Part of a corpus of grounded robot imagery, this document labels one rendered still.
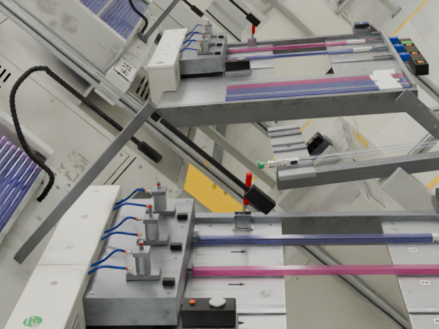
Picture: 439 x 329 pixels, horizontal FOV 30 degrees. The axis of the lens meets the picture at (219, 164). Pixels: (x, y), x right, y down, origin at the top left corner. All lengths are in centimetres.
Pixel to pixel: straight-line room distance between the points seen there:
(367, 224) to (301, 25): 432
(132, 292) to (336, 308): 139
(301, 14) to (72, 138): 366
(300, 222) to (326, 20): 437
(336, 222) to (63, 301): 58
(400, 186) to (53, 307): 86
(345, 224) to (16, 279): 61
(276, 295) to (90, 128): 115
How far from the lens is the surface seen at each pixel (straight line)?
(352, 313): 254
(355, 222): 152
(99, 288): 122
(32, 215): 141
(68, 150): 235
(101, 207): 142
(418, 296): 130
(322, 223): 152
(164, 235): 133
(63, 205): 123
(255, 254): 140
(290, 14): 576
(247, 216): 148
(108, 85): 222
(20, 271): 128
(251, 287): 131
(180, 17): 900
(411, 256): 141
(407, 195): 176
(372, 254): 244
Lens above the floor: 146
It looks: 12 degrees down
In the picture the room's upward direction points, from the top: 51 degrees counter-clockwise
